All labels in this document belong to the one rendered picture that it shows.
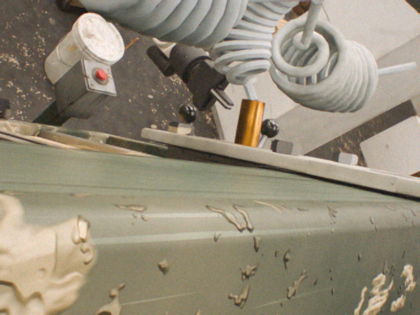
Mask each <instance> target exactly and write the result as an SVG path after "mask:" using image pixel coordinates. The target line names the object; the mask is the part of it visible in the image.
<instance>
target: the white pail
mask: <svg viewBox="0 0 420 315"><path fill-rule="evenodd" d="M65 36H66V37H65ZM65 36H64V37H65V38H64V37H63V38H64V39H63V38H62V39H63V40H62V39H61V40H62V41H61V40H60V42H61V43H60V42H59V43H60V44H59V43H58V45H57V47H56V48H55V50H54V51H53V52H52V53H51V55H50V56H49V57H48V58H47V59H46V61H45V73H46V74H47V77H48V78H49V79H50V81H51V83H52V84H53V85H54V84H55V83H56V82H57V81H58V80H59V79H60V78H61V77H63V76H64V75H65V74H66V73H67V72H68V71H69V69H70V68H72V67H73V66H74V65H75V64H76V63H77V62H78V61H79V60H80V59H81V58H82V59H85V60H90V61H93V62H97V63H100V64H103V65H105V64H106V65H109V66H111V65H112V64H114V63H115V62H117V61H118V60H119V59H120V58H121V57H122V56H123V53H124V50H125V49H126V48H128V47H129V46H130V45H131V44H133V43H134V42H135V41H136V40H138V37H137V38H136V39H135V40H134V41H133V42H131V43H129V44H128V45H127V46H126V47H125V48H124V43H123V40H122V38H121V36H120V34H119V32H118V31H117V29H116V28H115V27H114V26H113V25H112V23H107V22H106V21H105V20H104V19H103V18H102V17H101V16H99V15H97V14H94V13H85V14H83V15H81V16H80V17H79V18H78V19H77V21H76V22H75V23H74V25H73V28H72V30H71V31H70V32H69V33H67V34H66V35H65Z"/></svg>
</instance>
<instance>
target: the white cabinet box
mask: <svg viewBox="0 0 420 315"><path fill-rule="evenodd" d="M360 147H361V150H362V153H363V155H364V158H365V160H366V163H367V166H368V168H370V169H376V170H380V171H386V172H390V173H396V174H400V175H406V176H410V177H416V178H420V117H418V116H416V115H415V117H414V116H412V117H410V118H409V119H407V120H405V121H403V122H401V123H399V124H397V125H395V126H392V127H390V128H388V129H386V130H384V131H382V132H380V133H379V134H377V135H375V136H373V137H371V138H369V139H367V140H365V141H363V142H361V143H360Z"/></svg>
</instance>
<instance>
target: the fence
mask: <svg viewBox="0 0 420 315"><path fill-rule="evenodd" d="M39 137H40V138H45V139H47V140H51V141H55V142H59V143H62V144H66V145H68V146H73V147H76V148H81V149H84V150H95V151H101V152H113V153H120V154H131V155H138V156H150V157H156V158H159V157H157V156H152V155H149V154H143V153H140V152H136V151H132V150H128V149H124V148H119V147H116V146H111V145H108V144H103V143H99V142H95V141H91V140H87V139H84V138H79V137H76V136H71V135H66V134H63V133H58V132H55V131H46V130H41V129H40V130H39Z"/></svg>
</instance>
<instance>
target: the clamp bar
mask: <svg viewBox="0 0 420 315"><path fill-rule="evenodd" d="M299 2H300V1H291V2H288V1H276V2H262V3H249V2H247V7H246V10H245V14H244V15H243V17H242V18H244V19H245V20H244V19H241V20H240V21H239V23H238V25H237V26H235V27H234V28H237V29H238V30H236V29H231V30H230V32H229V34H228V36H226V37H225V38H224V39H222V40H221V41H222V42H220V43H217V44H216V45H215V46H214V47H213V51H212V52H213V53H214V54H215V55H216V56H217V57H218V58H217V59H216V60H215V63H214V67H213V68H214V69H215V70H216V71H218V72H219V73H220V74H224V75H226V79H227V81H228V82H229V83H230V84H233V85H243V87H244V89H245V93H246V95H247V98H248V99H244V98H243V99H242V100H241V107H240V114H239V118H238V125H237V129H236V136H235V141H234V142H230V141H225V140H217V139H213V138H205V137H200V136H192V135H193V134H194V128H195V127H193V125H187V124H183V123H176V122H171V123H170V124H169V131H170V132H169V131H160V130H155V129H148V128H144V129H142V133H141V137H142V138H143V139H146V140H151V141H155V142H161V143H164V144H167V145H168V146H167V152H166V156H165V158H167V159H180V160H186V161H199V162H206V163H217V164H223V165H236V166H242V167H254V168H261V169H273V170H279V171H291V172H298V173H306V174H309V175H314V176H318V177H324V178H327V179H332V180H338V181H341V182H347V183H351V184H356V185H360V186H365V187H368V188H374V189H378V190H382V191H386V192H391V193H396V194H397V193H398V194H403V195H407V196H412V197H416V198H420V178H416V177H410V176H406V175H400V174H396V173H390V172H386V171H380V170H376V169H370V168H367V167H360V166H356V165H355V164H357V161H358V157H356V155H354V154H347V153H343V152H336V151H335V153H334V152H333V153H332V157H331V160H333V161H330V160H325V159H319V158H315V157H308V156H302V155H301V151H302V146H301V145H300V144H297V143H293V142H286V141H283V140H278V139H274V140H272V144H271V148H270V149H266V148H259V147H257V146H259V144H260V139H259V138H260V133H261V127H262V125H261V123H262V120H263V113H264V106H265V102H261V101H257V100H258V98H257V95H256V93H255V90H254V87H253V84H254V83H255V82H256V81H257V76H255V75H254V74H260V73H263V72H265V71H267V69H269V67H270V66H271V65H270V61H268V59H269V58H270V57H271V56H272V54H271V52H270V51H269V50H270V49H271V48H272V45H271V44H270V42H269V41H271V40H272V34H271V33H273V32H275V27H276V26H277V25H279V21H280V20H281V19H282V18H284V16H285V14H287V13H288V12H289V11H290V10H291V8H292V7H294V6H295V5H298V4H299ZM230 49H245V50H241V51H234V52H232V51H227V50H230ZM231 61H240V62H242V63H241V64H237V65H235V66H234V67H232V66H225V64H227V63H229V62H231ZM243 75H246V76H243ZM0 140H7V141H15V142H25V143H31V144H42V145H49V146H59V147H65V146H61V145H57V144H53V143H50V142H47V141H44V140H39V139H36V138H32V137H29V136H26V135H21V134H18V133H12V132H9V131H5V130H2V129H0Z"/></svg>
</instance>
